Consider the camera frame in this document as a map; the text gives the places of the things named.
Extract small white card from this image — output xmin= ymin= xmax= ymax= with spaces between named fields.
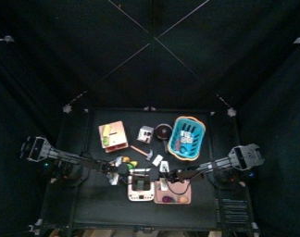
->
xmin=149 ymin=154 xmax=164 ymax=168

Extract blue basket orange rim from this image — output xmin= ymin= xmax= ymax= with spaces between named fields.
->
xmin=165 ymin=116 xmax=208 ymax=162

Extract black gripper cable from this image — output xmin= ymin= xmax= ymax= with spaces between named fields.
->
xmin=165 ymin=180 xmax=191 ymax=196

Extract white cutting board tray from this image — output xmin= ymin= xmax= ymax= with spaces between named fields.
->
xmin=125 ymin=168 xmax=157 ymax=203

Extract small grey white toy box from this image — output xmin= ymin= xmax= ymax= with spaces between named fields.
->
xmin=136 ymin=125 xmax=155 ymax=144

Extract toy hammer orange handle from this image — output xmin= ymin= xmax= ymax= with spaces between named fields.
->
xmin=128 ymin=144 xmax=155 ymax=162

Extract dark toy frying pan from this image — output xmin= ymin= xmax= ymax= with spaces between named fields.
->
xmin=153 ymin=123 xmax=175 ymax=154

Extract white text label sticker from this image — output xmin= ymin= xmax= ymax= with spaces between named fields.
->
xmin=220 ymin=197 xmax=251 ymax=230

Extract silver foil pouch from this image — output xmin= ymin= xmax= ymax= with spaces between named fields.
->
xmin=107 ymin=156 xmax=124 ymax=187

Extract white patterned pack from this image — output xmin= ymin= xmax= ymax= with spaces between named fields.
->
xmin=179 ymin=130 xmax=193 ymax=143

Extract pink tray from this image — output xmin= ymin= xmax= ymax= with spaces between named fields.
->
xmin=152 ymin=178 xmax=192 ymax=206

